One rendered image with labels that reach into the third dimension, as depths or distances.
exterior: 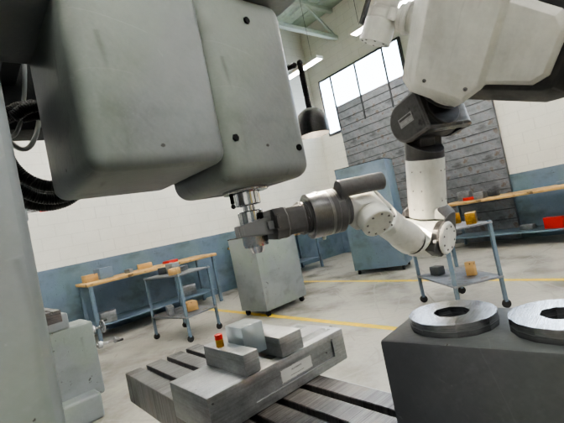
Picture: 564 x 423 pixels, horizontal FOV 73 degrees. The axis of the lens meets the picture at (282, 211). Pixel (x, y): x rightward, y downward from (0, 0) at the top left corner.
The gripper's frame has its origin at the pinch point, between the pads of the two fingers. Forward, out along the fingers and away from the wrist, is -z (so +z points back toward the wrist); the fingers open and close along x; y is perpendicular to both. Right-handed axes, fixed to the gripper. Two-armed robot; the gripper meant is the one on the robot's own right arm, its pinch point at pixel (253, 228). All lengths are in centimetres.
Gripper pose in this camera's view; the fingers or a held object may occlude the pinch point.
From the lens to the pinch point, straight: 71.4
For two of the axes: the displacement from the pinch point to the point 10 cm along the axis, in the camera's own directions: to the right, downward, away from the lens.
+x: 2.5, -0.7, -9.6
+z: 9.4, -2.0, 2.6
